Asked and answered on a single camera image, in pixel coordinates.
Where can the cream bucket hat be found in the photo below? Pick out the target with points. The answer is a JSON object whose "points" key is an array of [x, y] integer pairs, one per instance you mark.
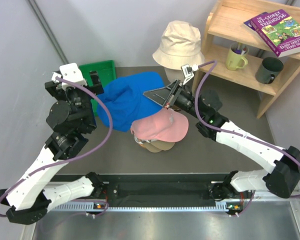
{"points": [[180, 44]]}

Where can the green plastic bin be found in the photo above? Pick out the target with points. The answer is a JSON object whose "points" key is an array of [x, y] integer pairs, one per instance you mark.
{"points": [[106, 71]]}

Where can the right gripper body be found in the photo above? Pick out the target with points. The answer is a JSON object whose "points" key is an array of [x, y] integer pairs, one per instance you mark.
{"points": [[173, 98]]}

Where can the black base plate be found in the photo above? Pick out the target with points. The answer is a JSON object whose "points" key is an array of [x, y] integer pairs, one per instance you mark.
{"points": [[165, 190]]}

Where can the pens in mug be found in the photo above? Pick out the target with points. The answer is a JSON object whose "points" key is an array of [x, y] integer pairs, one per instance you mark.
{"points": [[240, 49]]}

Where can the purple treehouse book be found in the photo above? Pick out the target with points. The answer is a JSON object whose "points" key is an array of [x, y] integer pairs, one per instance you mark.
{"points": [[279, 31]]}

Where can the blue item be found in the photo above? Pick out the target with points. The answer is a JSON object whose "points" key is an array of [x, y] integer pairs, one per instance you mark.
{"points": [[125, 100]]}

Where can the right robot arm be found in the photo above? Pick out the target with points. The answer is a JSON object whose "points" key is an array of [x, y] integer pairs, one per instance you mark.
{"points": [[280, 171]]}

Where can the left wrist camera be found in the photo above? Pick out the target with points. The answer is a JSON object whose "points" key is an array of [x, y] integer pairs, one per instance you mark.
{"points": [[71, 73]]}

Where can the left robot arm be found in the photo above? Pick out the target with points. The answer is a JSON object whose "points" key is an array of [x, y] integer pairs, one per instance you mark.
{"points": [[71, 117]]}

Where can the aluminium rail frame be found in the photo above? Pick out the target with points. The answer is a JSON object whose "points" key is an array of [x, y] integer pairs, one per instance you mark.
{"points": [[265, 217]]}

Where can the pink white baseball cap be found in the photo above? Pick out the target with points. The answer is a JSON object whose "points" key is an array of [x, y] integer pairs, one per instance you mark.
{"points": [[166, 125]]}

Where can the wooden mushroom hat stand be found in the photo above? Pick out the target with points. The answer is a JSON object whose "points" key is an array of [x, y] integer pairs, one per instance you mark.
{"points": [[142, 145]]}

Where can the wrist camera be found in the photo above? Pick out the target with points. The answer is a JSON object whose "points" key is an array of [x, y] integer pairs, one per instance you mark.
{"points": [[188, 72], [71, 73]]}

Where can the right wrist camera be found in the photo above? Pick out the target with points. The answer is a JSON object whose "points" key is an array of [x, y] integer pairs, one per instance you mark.
{"points": [[188, 72]]}

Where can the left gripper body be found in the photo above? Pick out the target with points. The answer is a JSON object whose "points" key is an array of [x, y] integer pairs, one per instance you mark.
{"points": [[97, 88]]}

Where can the light green mug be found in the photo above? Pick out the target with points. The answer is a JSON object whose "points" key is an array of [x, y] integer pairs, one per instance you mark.
{"points": [[236, 61]]}

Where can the dark grey mug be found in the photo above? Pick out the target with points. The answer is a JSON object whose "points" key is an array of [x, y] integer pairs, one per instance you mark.
{"points": [[268, 70]]}

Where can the cream mannequin head stand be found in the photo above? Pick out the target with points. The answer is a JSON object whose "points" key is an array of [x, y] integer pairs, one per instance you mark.
{"points": [[174, 74]]}

